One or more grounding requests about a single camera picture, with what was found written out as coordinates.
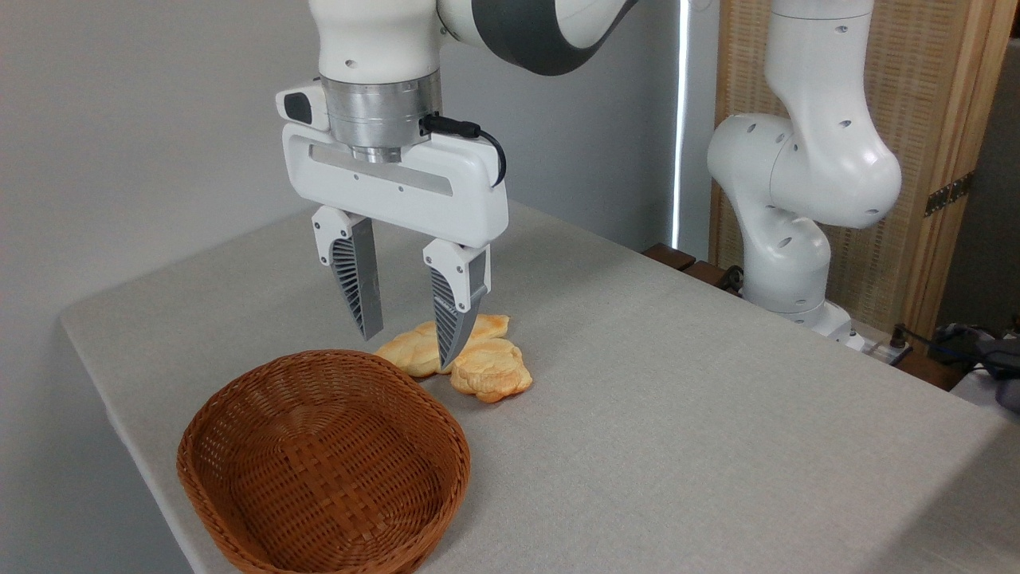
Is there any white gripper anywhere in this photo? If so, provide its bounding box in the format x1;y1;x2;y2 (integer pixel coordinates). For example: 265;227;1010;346
282;124;510;372

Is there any round golden bread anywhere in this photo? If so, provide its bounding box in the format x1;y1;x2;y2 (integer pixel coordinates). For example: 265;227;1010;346
449;339;534;404

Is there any long golden braided bread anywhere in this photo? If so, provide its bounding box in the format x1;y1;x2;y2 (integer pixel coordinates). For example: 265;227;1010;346
375;314;511;378

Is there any brown woven wicker basket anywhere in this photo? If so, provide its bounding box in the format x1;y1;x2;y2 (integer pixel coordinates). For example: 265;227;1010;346
176;349;472;574

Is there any dark brown wooden slat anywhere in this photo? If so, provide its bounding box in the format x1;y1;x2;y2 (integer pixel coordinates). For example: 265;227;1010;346
683;260;743;297
641;242;698;273

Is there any metal screen hinge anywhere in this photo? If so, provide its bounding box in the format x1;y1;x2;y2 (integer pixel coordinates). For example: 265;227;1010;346
924;171;974;218

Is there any wood framed rattan screen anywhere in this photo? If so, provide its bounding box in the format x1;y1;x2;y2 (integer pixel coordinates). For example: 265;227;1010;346
708;0;1020;344

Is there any dark grey bag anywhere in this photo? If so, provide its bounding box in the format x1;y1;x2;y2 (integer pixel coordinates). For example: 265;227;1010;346
928;317;1020;413

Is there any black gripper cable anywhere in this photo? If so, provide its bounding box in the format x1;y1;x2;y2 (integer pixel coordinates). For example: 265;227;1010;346
419;114;508;189

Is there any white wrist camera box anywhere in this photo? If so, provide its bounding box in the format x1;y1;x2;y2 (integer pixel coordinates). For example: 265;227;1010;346
276;79;331;133

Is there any black power cable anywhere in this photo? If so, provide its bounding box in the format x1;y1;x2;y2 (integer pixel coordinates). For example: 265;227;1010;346
890;322;997;369

